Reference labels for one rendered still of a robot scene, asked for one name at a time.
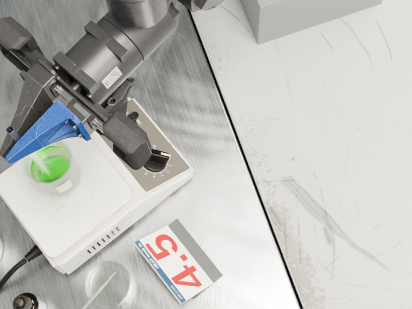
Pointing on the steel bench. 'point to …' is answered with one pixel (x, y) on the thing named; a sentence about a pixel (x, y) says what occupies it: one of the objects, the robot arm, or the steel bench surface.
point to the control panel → (160, 143)
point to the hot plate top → (106, 175)
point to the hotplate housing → (151, 196)
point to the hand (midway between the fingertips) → (31, 132)
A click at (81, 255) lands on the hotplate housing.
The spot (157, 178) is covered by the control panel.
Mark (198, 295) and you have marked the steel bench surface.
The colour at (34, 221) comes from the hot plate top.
